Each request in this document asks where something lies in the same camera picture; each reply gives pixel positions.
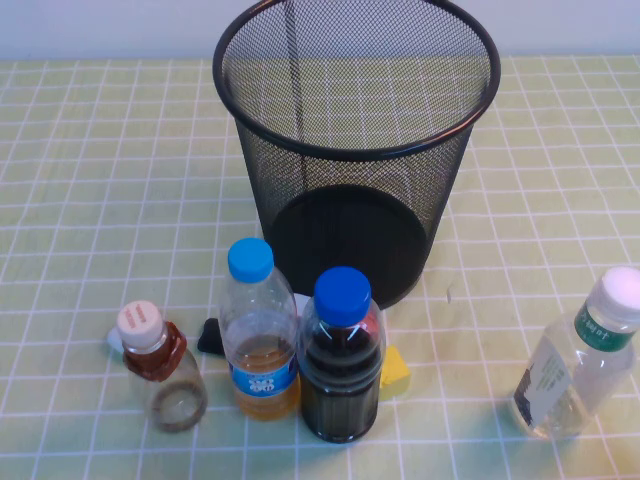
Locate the brown label clear bottle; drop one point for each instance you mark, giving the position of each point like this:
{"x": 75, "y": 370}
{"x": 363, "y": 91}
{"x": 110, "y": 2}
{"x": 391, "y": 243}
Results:
{"x": 150, "y": 360}

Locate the green label clear bottle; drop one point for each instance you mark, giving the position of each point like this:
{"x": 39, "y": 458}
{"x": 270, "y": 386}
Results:
{"x": 565, "y": 375}

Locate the black mesh wastebasket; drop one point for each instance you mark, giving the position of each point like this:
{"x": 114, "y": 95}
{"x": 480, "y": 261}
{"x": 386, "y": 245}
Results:
{"x": 350, "y": 165}

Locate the orange liquid bottle blue label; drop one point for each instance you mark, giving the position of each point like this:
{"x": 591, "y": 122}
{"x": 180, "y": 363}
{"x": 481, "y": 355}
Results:
{"x": 260, "y": 320}

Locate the dark cola bottle blue cap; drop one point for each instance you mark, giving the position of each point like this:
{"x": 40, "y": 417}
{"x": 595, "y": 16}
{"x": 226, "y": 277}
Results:
{"x": 340, "y": 380}

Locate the small black object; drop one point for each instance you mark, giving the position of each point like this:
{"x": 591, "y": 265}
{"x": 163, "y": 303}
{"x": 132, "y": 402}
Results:
{"x": 207, "y": 340}

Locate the yellow block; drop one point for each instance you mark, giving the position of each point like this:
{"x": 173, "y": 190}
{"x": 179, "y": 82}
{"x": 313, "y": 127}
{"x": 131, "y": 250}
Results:
{"x": 395, "y": 372}

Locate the green checked tablecloth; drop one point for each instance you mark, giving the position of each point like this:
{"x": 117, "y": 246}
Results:
{"x": 100, "y": 200}

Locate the white earbud case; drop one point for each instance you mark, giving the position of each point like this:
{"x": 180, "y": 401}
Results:
{"x": 112, "y": 341}

